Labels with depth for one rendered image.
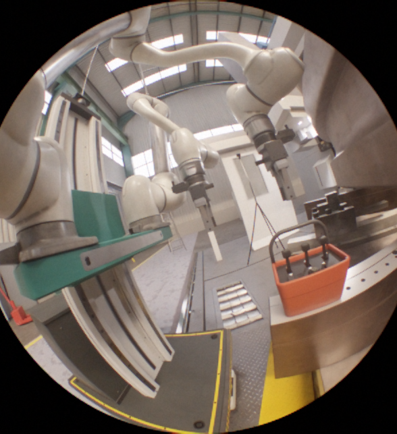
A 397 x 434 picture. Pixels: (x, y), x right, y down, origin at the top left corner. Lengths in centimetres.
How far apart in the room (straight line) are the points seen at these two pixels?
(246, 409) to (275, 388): 19
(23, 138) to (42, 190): 10
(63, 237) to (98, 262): 9
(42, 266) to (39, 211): 10
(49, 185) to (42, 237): 9
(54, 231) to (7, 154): 16
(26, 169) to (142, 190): 50
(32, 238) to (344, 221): 171
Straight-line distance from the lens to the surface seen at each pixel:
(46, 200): 31
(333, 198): 160
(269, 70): 41
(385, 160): 88
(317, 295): 41
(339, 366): 78
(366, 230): 173
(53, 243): 29
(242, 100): 46
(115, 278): 70
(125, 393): 93
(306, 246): 41
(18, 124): 25
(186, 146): 53
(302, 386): 106
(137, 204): 64
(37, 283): 28
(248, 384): 109
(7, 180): 25
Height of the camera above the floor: 100
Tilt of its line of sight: 1 degrees up
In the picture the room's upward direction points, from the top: 18 degrees counter-clockwise
